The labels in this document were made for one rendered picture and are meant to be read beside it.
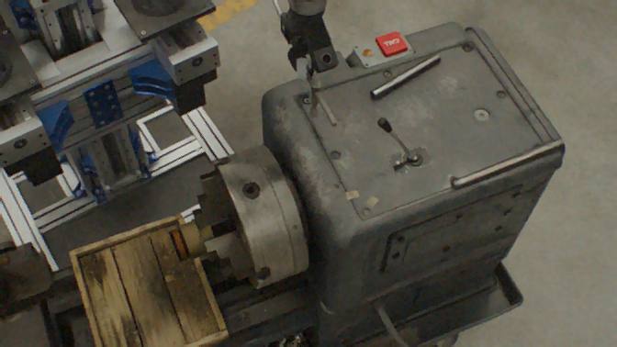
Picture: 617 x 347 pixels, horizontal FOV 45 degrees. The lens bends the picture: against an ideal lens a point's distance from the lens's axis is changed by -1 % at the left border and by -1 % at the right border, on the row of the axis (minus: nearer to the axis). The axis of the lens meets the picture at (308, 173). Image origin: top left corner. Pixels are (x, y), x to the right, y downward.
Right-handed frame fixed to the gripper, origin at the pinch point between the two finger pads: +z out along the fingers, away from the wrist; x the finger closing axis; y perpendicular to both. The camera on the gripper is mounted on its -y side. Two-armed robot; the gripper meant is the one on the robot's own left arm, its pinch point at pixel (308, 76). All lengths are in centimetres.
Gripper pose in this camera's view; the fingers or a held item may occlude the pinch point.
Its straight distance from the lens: 162.3
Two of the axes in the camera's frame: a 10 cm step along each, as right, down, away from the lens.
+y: -4.1, -7.8, 4.7
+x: -9.1, 3.4, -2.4
